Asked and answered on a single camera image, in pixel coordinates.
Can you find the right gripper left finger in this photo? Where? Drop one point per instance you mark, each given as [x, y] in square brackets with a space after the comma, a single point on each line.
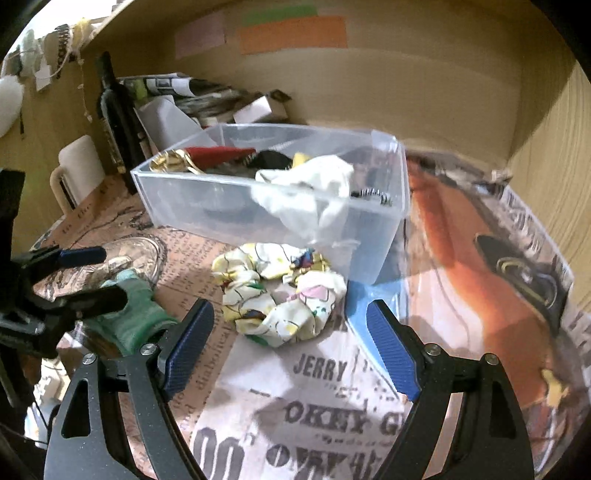
[88, 439]

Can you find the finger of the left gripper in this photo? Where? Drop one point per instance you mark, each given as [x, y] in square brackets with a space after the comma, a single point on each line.
[53, 258]
[79, 305]

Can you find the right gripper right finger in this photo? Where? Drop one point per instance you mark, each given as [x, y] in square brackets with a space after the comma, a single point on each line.
[490, 439]

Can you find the floral yellow white scrunchie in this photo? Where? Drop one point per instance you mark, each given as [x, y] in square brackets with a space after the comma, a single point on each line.
[277, 294]

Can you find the white cloth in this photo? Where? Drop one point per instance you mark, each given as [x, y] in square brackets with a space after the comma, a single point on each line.
[311, 200]

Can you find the white ceramic mug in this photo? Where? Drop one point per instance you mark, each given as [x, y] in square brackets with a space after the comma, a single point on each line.
[78, 173]

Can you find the dark wine bottle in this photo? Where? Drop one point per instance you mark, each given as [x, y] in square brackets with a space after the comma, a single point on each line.
[126, 138]

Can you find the vintage newspaper print tablecloth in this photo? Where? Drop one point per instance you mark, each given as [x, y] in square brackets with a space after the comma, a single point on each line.
[472, 270]

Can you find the red gold ribbon item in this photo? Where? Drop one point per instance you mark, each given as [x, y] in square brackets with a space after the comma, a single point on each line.
[196, 160]

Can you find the white plastic jug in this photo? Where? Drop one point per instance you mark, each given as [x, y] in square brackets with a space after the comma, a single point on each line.
[164, 123]

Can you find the white fluffy pompom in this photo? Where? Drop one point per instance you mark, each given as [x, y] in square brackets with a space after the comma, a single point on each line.
[11, 99]

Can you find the clear plastic storage box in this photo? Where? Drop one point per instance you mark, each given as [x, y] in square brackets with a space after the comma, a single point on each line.
[217, 203]

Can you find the rolled newspaper stack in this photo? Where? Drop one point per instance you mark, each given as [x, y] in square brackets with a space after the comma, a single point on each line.
[206, 102]

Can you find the small white cardboard box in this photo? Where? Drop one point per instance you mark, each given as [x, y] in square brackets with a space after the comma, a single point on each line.
[263, 110]

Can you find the pink sticky paper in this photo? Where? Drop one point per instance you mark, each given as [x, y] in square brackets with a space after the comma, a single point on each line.
[200, 35]

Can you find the green sticky paper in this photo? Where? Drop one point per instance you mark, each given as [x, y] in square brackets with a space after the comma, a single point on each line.
[278, 14]

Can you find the orange sticky paper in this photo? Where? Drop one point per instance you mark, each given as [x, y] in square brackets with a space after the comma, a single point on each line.
[295, 33]

